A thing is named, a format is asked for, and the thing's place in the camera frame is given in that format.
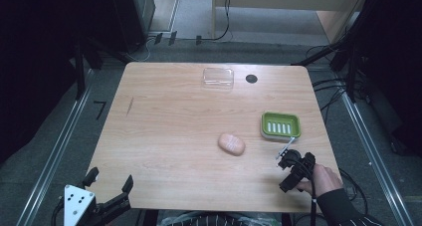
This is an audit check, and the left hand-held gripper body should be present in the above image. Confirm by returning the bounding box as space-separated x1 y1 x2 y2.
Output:
58 184 131 226

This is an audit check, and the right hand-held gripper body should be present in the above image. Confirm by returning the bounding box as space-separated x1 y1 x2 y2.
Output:
277 148 317 193

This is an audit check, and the green soap dish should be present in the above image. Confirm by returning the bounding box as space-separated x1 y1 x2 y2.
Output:
260 111 303 141

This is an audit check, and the beige potato-like object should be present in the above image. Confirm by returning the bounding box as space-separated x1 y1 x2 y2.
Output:
217 132 247 157

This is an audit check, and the person's right hand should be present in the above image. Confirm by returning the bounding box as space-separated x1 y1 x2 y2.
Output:
296 163 344 198

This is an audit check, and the person's striped clothing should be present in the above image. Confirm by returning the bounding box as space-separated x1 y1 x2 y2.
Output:
158 211 283 226

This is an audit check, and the clear plastic container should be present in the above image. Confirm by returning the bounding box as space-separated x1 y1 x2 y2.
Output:
201 67 235 90

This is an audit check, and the black metal stand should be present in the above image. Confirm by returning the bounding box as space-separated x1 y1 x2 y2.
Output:
73 41 88 102

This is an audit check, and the light wooden furniture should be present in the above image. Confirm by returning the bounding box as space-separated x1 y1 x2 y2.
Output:
211 0 371 45

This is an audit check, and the black cabinet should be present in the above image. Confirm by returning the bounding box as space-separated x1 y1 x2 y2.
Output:
107 0 157 54

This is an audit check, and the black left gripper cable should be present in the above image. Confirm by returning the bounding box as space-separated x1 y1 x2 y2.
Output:
50 196 67 226

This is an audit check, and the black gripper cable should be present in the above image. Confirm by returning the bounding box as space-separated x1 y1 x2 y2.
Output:
50 196 67 226
292 157 317 226

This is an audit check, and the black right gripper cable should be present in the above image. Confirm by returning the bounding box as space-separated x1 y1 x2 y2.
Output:
292 157 317 226

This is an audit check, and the metal floor rail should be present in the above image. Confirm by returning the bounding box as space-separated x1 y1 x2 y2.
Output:
15 69 96 226
339 92 416 226

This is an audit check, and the bundle of black floor cables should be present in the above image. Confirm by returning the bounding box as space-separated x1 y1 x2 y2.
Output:
304 44 369 125

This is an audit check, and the white cable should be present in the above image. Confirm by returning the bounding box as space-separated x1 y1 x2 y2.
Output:
125 36 157 63

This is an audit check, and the black hanging cable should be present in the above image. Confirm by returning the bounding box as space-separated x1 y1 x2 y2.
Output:
198 0 234 43

